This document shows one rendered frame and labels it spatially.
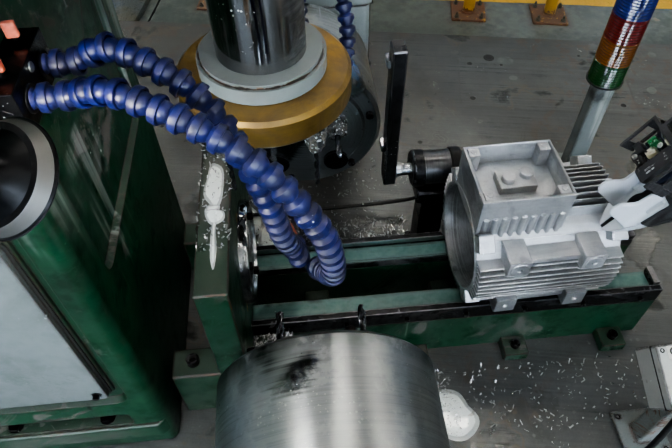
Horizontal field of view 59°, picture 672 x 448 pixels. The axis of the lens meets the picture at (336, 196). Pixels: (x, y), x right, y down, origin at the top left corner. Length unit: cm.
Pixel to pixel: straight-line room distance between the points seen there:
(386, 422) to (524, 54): 117
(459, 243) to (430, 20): 228
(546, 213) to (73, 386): 62
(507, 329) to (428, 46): 82
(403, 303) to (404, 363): 30
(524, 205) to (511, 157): 10
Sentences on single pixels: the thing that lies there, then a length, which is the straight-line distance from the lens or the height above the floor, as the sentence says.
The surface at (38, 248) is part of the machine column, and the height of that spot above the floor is 129.
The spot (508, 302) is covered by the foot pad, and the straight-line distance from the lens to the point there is 88.
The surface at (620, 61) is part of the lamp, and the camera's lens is 113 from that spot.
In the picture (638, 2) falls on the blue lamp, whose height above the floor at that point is 120.
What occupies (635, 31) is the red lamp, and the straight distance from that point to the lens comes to 110.
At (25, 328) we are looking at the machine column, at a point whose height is 117.
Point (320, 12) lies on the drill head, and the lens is 103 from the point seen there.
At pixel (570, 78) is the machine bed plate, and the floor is 80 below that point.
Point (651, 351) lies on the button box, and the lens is 80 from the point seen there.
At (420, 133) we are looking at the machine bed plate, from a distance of 133.
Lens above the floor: 171
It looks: 50 degrees down
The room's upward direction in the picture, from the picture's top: 1 degrees counter-clockwise
